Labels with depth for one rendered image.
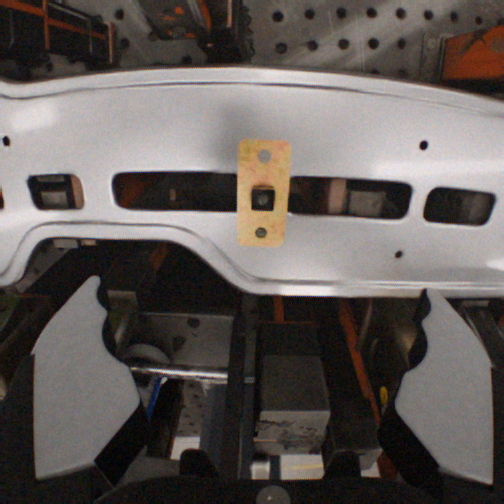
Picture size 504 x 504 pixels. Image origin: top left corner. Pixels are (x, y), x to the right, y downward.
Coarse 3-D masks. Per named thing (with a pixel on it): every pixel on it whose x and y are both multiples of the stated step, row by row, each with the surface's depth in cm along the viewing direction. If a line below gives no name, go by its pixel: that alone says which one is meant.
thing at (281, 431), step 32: (288, 320) 35; (256, 352) 32; (288, 352) 29; (320, 352) 30; (256, 384) 31; (288, 384) 26; (320, 384) 26; (256, 416) 24; (288, 416) 23; (320, 416) 23; (256, 448) 27; (288, 448) 27; (320, 448) 26
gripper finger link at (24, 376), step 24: (24, 360) 7; (24, 384) 6; (0, 408) 6; (24, 408) 6; (0, 432) 5; (24, 432) 5; (0, 456) 5; (24, 456) 5; (0, 480) 4; (24, 480) 4; (48, 480) 5; (72, 480) 5; (96, 480) 5
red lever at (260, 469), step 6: (252, 456) 27; (258, 456) 27; (264, 456) 27; (252, 462) 26; (258, 462) 26; (264, 462) 26; (270, 462) 27; (252, 468) 26; (258, 468) 26; (264, 468) 26; (270, 468) 26; (252, 474) 26; (258, 474) 26; (264, 474) 26
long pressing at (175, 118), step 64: (192, 64) 19; (256, 64) 19; (0, 128) 20; (64, 128) 20; (128, 128) 20; (192, 128) 21; (256, 128) 20; (320, 128) 20; (384, 128) 20; (448, 128) 20; (0, 256) 26; (256, 256) 25; (320, 256) 25; (384, 256) 25; (448, 256) 25
